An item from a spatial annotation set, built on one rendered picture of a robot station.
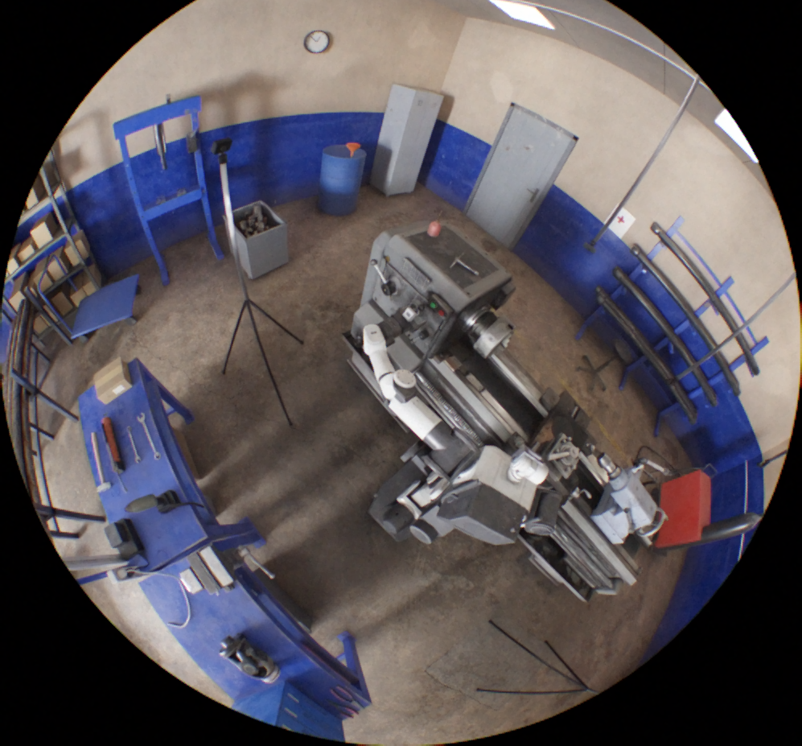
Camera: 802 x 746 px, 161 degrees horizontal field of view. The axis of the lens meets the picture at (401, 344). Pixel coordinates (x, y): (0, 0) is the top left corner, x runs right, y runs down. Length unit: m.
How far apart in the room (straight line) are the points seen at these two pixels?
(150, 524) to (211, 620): 0.51
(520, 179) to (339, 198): 2.62
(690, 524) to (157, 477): 4.54
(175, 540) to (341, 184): 3.84
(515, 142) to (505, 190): 0.80
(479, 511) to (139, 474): 1.49
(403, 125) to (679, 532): 6.25
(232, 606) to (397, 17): 5.52
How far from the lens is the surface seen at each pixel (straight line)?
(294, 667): 1.55
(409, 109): 4.41
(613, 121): 4.29
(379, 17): 4.47
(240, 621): 1.49
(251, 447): 2.29
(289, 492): 2.19
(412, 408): 0.91
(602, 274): 4.42
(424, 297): 1.43
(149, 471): 1.60
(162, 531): 1.55
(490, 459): 0.95
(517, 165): 4.57
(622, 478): 1.84
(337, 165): 3.81
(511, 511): 0.96
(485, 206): 4.89
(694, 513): 4.01
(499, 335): 1.48
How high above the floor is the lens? 2.17
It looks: 54 degrees down
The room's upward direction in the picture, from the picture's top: 23 degrees clockwise
